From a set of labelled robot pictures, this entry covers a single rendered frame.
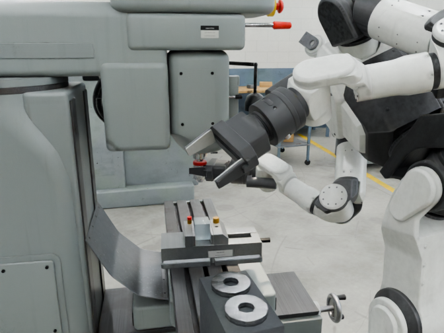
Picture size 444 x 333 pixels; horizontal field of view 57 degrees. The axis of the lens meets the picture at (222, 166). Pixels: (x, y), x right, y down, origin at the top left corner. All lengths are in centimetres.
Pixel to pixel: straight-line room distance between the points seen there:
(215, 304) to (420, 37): 67
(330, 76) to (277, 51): 744
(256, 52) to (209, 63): 685
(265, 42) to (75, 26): 702
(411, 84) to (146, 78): 71
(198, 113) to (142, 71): 21
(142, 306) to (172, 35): 86
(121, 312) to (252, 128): 104
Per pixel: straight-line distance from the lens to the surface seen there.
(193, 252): 142
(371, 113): 99
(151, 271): 154
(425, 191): 93
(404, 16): 92
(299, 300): 164
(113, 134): 123
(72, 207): 126
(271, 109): 73
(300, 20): 834
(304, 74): 77
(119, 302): 165
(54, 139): 121
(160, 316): 147
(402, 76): 80
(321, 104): 80
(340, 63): 78
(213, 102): 125
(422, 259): 103
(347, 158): 125
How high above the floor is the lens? 165
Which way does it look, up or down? 17 degrees down
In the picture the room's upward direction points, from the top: straight up
